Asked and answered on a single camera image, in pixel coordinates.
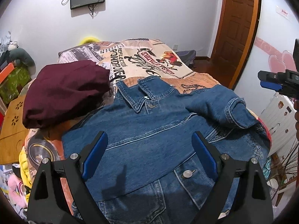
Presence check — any blue denim jacket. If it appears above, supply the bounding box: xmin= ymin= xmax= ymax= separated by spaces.
xmin=62 ymin=76 xmax=271 ymax=223

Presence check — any white radiator with stickers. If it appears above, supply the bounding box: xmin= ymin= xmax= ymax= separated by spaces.
xmin=260 ymin=93 xmax=296 ymax=156

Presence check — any brown wooden door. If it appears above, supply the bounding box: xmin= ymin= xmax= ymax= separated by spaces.
xmin=211 ymin=0 xmax=261 ymax=89

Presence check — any grey backpack on floor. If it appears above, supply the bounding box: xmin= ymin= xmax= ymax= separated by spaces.
xmin=176 ymin=50 xmax=196 ymax=67

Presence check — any wooden lap desk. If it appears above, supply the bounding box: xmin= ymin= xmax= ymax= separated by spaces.
xmin=0 ymin=96 xmax=29 ymax=165

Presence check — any maroon folded garment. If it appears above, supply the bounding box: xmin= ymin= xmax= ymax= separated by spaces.
xmin=22 ymin=60 xmax=110 ymax=128

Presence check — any green patterned box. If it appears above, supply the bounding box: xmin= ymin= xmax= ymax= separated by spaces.
xmin=1 ymin=66 xmax=31 ymax=105

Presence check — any orange box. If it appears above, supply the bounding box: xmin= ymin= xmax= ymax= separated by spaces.
xmin=0 ymin=62 xmax=15 ymax=83

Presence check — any printed retro bed blanket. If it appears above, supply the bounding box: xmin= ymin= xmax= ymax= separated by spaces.
xmin=23 ymin=37 xmax=273 ymax=224

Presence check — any yellow pillow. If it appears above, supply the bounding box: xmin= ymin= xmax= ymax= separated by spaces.
xmin=79 ymin=36 xmax=100 ymax=45

